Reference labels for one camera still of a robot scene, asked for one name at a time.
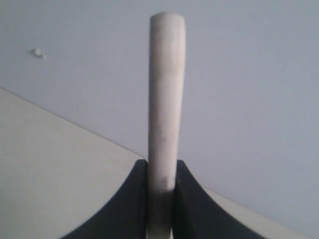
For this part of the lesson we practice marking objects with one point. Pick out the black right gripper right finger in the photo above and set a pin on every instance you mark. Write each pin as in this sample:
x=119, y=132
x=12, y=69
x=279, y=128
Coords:
x=197, y=216

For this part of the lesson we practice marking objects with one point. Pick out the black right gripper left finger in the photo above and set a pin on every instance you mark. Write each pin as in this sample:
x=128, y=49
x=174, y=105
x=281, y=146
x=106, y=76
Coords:
x=124, y=216

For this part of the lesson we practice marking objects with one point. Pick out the white paint brush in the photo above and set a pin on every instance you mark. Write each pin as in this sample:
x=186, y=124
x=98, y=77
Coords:
x=166, y=81

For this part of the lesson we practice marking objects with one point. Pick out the white wall plug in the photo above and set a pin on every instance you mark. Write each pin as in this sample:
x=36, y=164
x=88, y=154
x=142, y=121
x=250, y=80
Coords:
x=38, y=53

